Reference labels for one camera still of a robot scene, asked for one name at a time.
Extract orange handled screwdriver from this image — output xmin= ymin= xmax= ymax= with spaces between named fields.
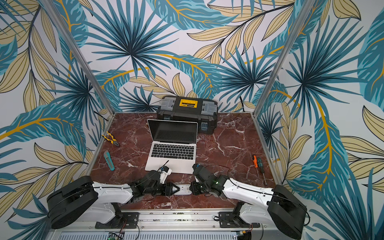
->
xmin=253 ymin=155 xmax=260 ymax=178

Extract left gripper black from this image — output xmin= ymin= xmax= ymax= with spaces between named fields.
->
xmin=144 ymin=182 xmax=181 ymax=196

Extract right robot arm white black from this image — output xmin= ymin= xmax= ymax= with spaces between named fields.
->
xmin=190 ymin=164 xmax=308 ymax=240

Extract silver laptop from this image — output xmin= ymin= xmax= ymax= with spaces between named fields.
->
xmin=145 ymin=119 xmax=198 ymax=175

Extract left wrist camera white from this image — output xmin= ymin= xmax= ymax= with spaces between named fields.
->
xmin=159 ymin=161 xmax=172 ymax=184

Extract yellow handled pliers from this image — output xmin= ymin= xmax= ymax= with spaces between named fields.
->
xmin=102 ymin=132 xmax=120 ymax=147

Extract white wireless mouse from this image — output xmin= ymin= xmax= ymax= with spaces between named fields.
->
xmin=177 ymin=184 xmax=192 ymax=196

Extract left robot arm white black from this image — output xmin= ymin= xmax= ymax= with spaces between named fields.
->
xmin=47 ymin=167 xmax=180 ymax=230

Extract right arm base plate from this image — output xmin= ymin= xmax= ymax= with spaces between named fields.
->
xmin=214 ymin=211 xmax=261 ymax=229

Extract green handled screwdriver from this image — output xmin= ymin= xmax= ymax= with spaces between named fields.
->
xmin=257 ymin=158 xmax=267 ymax=185

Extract aluminium front rail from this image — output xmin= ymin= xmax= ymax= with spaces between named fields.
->
xmin=46 ymin=209 xmax=288 ymax=240

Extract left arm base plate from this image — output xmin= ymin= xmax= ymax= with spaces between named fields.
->
xmin=95 ymin=212 xmax=140 ymax=229

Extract teal utility knife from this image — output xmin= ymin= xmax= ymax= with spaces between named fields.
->
xmin=103 ymin=151 xmax=115 ymax=171

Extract black toolbox yellow handle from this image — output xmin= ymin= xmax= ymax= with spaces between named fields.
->
xmin=157 ymin=96 xmax=218 ymax=135

